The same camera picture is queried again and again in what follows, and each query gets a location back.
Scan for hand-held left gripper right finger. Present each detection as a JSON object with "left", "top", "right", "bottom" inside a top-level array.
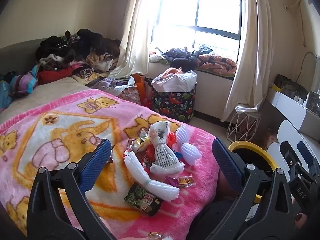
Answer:
[{"left": 212, "top": 137, "right": 304, "bottom": 240}]

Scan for orange cloth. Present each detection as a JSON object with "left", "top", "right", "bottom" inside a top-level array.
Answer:
[{"left": 160, "top": 67, "right": 183, "bottom": 78}]

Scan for green snack packet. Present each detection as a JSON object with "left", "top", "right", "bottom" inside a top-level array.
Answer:
[{"left": 124, "top": 182, "right": 162, "bottom": 217}]

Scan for lavender cloth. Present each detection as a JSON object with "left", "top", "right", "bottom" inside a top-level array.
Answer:
[{"left": 96, "top": 77, "right": 130, "bottom": 96}]

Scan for white foam net orange band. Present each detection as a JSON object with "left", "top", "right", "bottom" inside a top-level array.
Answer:
[{"left": 176, "top": 124, "right": 202, "bottom": 166}]

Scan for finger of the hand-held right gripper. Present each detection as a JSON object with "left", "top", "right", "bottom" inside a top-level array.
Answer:
[
  {"left": 279, "top": 141, "right": 298, "bottom": 170},
  {"left": 297, "top": 141, "right": 315, "bottom": 168}
]

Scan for white desk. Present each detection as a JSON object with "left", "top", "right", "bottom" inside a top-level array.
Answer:
[{"left": 269, "top": 85, "right": 320, "bottom": 140}]

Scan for floral fabric bag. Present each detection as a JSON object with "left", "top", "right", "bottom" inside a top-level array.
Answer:
[{"left": 117, "top": 85, "right": 142, "bottom": 106}]

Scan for white wall pipe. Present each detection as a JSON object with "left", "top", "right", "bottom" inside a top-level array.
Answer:
[{"left": 284, "top": 0, "right": 309, "bottom": 12}]

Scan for person's right hand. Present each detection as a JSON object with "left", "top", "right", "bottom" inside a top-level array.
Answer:
[{"left": 290, "top": 195, "right": 310, "bottom": 232}]

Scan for dinosaur print laundry basket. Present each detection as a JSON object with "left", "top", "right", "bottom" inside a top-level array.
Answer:
[{"left": 151, "top": 81, "right": 197, "bottom": 123}]

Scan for cream curtain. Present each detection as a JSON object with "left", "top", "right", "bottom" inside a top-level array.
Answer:
[
  {"left": 107, "top": 0, "right": 163, "bottom": 78},
  {"left": 220, "top": 0, "right": 275, "bottom": 123}
]

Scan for white wire stool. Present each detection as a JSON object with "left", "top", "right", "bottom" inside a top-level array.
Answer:
[{"left": 227, "top": 104, "right": 262, "bottom": 143}]

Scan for pink bear printed blanket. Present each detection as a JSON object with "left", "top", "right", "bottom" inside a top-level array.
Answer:
[{"left": 0, "top": 89, "right": 220, "bottom": 238}]

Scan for white printed plastic bag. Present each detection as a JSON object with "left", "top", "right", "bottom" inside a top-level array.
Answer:
[{"left": 149, "top": 121, "right": 186, "bottom": 175}]

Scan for arched mirror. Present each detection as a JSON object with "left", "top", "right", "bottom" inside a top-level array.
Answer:
[{"left": 300, "top": 51, "right": 320, "bottom": 98}]

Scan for orange bag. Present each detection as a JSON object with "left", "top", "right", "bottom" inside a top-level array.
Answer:
[{"left": 131, "top": 73, "right": 152, "bottom": 107}]

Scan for large white foam net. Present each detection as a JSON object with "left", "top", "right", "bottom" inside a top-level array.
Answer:
[{"left": 124, "top": 152, "right": 180, "bottom": 202}]

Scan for yellow rimmed black trash bin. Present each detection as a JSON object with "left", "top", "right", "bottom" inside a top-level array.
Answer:
[{"left": 220, "top": 141, "right": 279, "bottom": 205}]

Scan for striped colourful cloth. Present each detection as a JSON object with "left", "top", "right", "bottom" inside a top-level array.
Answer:
[{"left": 9, "top": 71, "right": 39, "bottom": 98}]

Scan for orange purple candy wrapper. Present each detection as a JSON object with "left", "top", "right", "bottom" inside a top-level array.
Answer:
[{"left": 164, "top": 174, "right": 195, "bottom": 188}]

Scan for red cloth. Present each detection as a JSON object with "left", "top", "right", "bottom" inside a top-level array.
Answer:
[{"left": 37, "top": 67, "right": 74, "bottom": 85}]

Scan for pile of candy wrappers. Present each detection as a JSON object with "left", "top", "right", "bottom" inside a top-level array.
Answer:
[{"left": 122, "top": 127, "right": 183, "bottom": 168}]

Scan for camouflage bag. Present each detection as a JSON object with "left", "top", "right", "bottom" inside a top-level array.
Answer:
[{"left": 274, "top": 74, "right": 308, "bottom": 97}]

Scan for dark cloth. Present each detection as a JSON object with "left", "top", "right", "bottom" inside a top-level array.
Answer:
[{"left": 192, "top": 197, "right": 240, "bottom": 240}]

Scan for white cloth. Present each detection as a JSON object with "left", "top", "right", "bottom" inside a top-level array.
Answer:
[{"left": 149, "top": 51, "right": 170, "bottom": 64}]

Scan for blue cloth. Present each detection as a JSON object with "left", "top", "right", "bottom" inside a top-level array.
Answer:
[{"left": 0, "top": 72, "right": 13, "bottom": 110}]

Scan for row of cosmetic bottles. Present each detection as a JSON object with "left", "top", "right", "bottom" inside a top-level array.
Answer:
[{"left": 292, "top": 87, "right": 320, "bottom": 117}]

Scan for dark framed window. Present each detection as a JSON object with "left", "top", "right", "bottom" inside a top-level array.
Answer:
[{"left": 151, "top": 0, "right": 242, "bottom": 55}]

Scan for person's left hand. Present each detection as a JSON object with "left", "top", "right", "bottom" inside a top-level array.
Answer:
[{"left": 100, "top": 217, "right": 167, "bottom": 240}]

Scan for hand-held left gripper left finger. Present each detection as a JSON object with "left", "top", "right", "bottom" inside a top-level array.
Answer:
[{"left": 26, "top": 139, "right": 118, "bottom": 240}]

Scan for dark clothes heap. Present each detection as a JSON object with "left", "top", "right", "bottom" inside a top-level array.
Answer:
[{"left": 161, "top": 44, "right": 215, "bottom": 68}]

